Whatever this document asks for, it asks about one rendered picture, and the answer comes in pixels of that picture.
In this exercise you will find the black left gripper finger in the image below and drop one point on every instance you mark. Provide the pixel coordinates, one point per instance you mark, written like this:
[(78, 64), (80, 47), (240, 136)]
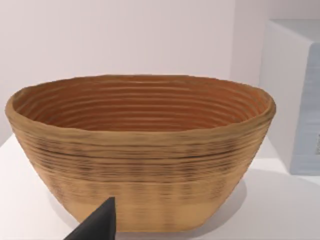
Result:
[(101, 223)]

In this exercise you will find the woven wooden basket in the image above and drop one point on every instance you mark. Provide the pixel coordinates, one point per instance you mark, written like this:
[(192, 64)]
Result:
[(140, 155)]

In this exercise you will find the light blue box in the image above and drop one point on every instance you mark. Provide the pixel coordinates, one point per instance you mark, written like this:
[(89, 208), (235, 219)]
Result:
[(306, 120)]

